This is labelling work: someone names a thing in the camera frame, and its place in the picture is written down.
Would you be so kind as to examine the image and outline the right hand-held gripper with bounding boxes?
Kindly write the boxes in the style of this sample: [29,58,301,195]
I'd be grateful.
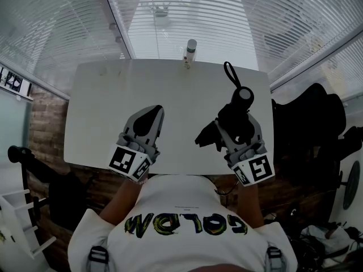
[214,112,276,187]

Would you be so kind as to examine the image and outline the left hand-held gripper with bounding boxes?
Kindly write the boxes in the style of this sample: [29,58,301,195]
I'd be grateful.
[107,105,166,183]

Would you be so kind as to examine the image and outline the black folding umbrella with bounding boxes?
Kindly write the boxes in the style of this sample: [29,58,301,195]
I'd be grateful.
[195,61,256,152]

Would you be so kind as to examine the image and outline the person's right forearm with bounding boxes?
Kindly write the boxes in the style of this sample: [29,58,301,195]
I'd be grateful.
[237,181,264,228]

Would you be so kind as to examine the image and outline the person's left forearm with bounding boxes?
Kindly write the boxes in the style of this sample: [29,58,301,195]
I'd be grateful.
[99,177,145,226]

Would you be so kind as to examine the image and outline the white table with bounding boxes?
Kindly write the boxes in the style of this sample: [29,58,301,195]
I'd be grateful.
[64,58,275,177]

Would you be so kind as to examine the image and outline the large black office chair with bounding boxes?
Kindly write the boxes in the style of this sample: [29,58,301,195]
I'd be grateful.
[271,83,348,186]

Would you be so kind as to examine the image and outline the person's white printed t-shirt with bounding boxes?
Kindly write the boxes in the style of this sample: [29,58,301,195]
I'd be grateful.
[67,174,298,272]

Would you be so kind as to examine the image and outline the white bottle green cap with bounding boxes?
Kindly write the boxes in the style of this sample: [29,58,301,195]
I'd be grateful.
[183,39,198,70]

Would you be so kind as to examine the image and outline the black office chair without headrest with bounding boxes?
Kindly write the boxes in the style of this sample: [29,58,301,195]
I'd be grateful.
[7,145,96,232]

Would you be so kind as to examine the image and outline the black mesh office chair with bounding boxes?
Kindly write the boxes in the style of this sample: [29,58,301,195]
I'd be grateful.
[339,125,363,167]

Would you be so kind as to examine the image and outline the white window blind panel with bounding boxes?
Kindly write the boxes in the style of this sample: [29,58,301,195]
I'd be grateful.
[0,0,134,99]
[101,0,363,82]
[271,35,363,103]

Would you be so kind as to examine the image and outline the black round disc stand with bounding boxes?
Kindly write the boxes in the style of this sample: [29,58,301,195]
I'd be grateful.
[339,160,361,211]

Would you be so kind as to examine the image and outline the black and white framed picture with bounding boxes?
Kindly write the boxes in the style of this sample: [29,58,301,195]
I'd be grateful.
[0,66,34,101]

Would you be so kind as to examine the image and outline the white rack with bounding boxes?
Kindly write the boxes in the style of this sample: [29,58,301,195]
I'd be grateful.
[0,189,57,272]

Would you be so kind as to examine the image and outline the grey shoulder strap black buckle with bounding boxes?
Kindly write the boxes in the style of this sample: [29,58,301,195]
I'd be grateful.
[265,246,288,272]
[87,245,111,272]

